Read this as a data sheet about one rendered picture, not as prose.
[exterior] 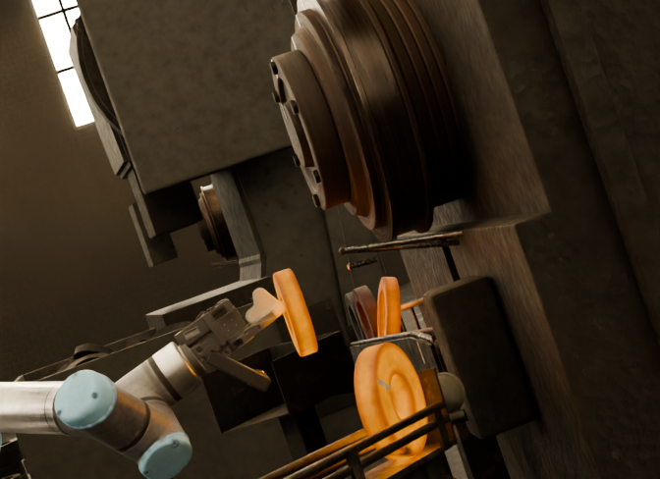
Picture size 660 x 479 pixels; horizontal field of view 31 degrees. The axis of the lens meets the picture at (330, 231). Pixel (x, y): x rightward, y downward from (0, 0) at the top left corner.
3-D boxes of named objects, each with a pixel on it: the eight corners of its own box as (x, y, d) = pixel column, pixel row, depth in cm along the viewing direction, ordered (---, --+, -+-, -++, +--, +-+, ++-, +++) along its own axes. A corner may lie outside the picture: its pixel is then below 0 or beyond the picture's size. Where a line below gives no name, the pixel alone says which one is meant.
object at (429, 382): (458, 443, 163) (435, 367, 163) (456, 444, 162) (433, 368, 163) (411, 453, 166) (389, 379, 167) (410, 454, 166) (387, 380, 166)
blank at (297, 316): (287, 271, 215) (270, 277, 215) (292, 263, 200) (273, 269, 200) (315, 351, 214) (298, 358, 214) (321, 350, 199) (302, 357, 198)
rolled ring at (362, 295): (356, 284, 291) (368, 279, 291) (349, 294, 309) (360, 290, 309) (382, 354, 288) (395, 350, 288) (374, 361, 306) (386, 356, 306)
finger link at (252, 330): (272, 311, 202) (230, 342, 201) (277, 318, 202) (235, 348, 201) (270, 309, 207) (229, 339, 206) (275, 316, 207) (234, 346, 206)
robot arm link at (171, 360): (183, 400, 200) (183, 394, 210) (206, 383, 200) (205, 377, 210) (151, 357, 199) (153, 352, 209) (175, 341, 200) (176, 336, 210)
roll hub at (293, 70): (339, 204, 221) (290, 63, 221) (360, 197, 193) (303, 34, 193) (311, 215, 220) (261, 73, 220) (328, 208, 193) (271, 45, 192)
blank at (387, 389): (433, 470, 159) (411, 475, 160) (424, 364, 167) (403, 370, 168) (379, 436, 147) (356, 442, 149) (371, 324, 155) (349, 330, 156)
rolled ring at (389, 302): (375, 293, 293) (389, 293, 293) (378, 365, 285) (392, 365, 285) (384, 264, 276) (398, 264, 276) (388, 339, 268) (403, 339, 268)
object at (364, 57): (398, 236, 232) (318, 9, 231) (450, 230, 185) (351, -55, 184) (367, 246, 231) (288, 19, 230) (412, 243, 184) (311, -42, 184)
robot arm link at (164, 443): (120, 468, 186) (97, 421, 195) (169, 495, 193) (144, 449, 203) (161, 426, 185) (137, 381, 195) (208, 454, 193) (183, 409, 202)
